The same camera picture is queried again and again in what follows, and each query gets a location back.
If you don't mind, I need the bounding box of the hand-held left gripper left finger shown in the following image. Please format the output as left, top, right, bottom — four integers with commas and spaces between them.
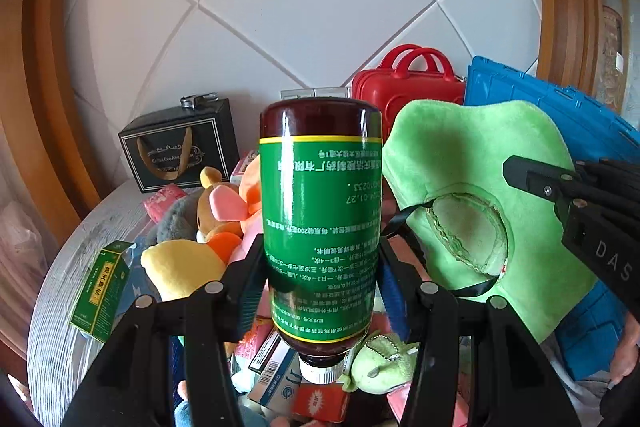
60, 232, 266, 427

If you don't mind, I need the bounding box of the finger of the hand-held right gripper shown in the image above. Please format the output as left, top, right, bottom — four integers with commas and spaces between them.
575, 159, 640, 208
502, 155, 583, 204

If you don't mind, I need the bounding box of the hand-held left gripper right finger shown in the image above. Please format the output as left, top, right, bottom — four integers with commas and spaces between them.
377, 234, 583, 427

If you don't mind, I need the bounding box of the green plush hat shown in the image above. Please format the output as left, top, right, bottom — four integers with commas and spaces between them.
382, 99, 601, 344

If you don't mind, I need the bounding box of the pink plush toy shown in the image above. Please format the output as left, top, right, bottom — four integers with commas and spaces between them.
199, 167, 263, 258

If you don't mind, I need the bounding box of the blue plastic crate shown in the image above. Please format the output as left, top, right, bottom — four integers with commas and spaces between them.
462, 55, 640, 383

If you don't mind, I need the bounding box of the brown bottle green label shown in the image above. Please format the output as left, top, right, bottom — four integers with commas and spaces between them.
259, 98, 385, 383

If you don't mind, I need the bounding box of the person's right hand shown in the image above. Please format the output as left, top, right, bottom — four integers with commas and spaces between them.
606, 312, 640, 389

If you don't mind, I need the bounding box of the yellow duck plush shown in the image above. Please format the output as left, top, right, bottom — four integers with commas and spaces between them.
141, 232, 242, 304

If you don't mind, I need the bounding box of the blue white medicine box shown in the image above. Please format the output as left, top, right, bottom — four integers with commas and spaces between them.
247, 344, 302, 414

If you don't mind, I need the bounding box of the grey plush toy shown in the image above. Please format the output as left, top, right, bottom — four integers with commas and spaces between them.
150, 194, 207, 249

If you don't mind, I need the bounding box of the dark blue plush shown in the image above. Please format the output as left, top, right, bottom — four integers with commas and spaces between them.
117, 252, 161, 319

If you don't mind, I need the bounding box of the orange plush toy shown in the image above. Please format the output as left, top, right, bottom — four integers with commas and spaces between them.
236, 153, 263, 215

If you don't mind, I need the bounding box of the red medicine box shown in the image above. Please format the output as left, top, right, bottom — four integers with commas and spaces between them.
292, 384, 352, 424

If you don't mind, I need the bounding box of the small pink tissue pack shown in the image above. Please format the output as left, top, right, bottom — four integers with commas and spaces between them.
143, 185, 187, 224

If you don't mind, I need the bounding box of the green medicine box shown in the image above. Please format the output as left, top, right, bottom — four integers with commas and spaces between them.
70, 239, 136, 344

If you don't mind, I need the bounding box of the red toy suitcase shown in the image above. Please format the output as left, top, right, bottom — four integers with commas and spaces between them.
351, 46, 467, 128

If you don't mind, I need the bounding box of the black gift box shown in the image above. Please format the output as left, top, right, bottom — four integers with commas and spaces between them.
118, 98, 240, 194

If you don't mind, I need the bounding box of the striped grey tablecloth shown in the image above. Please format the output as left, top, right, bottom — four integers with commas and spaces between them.
27, 184, 608, 413

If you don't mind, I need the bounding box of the sheer curtain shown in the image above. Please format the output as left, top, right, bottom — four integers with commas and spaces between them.
0, 122, 66, 313

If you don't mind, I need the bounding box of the small green frog keychain plush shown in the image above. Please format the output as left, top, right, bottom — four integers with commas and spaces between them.
350, 332, 422, 396

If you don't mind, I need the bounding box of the patterned wall hanging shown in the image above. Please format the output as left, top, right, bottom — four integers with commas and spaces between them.
602, 5, 627, 74

